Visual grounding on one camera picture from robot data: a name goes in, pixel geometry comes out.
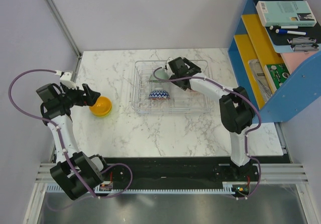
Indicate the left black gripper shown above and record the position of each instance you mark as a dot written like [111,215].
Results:
[90,98]

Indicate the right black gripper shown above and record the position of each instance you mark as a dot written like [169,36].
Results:
[183,88]

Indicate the yellow plastic bowl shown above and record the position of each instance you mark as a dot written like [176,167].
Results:
[102,107]

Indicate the green ceramic bowl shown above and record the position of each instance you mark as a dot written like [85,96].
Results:
[159,75]

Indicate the red patterned glass bowl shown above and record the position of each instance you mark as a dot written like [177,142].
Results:
[159,94]

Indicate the red plastic bowl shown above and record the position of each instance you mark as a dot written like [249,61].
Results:
[193,92]

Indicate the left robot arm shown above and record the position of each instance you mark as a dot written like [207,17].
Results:
[75,172]

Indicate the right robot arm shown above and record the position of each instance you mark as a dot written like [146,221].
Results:
[236,110]

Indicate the clear plastic dish rack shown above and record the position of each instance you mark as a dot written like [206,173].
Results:
[180,101]

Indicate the clear bag with spiral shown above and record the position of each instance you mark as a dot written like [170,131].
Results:
[260,79]

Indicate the green circuit board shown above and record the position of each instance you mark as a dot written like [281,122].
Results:
[276,75]

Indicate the blue wooden shelf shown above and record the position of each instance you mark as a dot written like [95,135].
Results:
[251,41]

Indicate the white marker black cap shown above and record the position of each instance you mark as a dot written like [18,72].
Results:
[282,27]

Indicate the white marker blue cap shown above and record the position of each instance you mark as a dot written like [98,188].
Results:
[288,32]

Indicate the light green book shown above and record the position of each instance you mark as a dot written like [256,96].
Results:
[285,13]

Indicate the upper grey binder clip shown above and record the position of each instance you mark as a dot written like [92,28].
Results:
[301,40]

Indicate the grey binder clip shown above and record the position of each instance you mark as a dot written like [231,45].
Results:
[304,47]
[301,40]

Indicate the lower grey binder clip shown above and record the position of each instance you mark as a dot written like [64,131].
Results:
[304,47]

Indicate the black clipboard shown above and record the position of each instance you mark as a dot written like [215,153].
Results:
[281,40]

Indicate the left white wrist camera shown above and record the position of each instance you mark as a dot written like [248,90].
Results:
[66,80]

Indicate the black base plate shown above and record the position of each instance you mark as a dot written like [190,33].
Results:
[182,172]

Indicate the white slotted cable duct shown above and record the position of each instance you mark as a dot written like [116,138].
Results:
[224,189]

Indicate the aluminium frame rail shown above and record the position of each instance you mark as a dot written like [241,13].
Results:
[270,174]

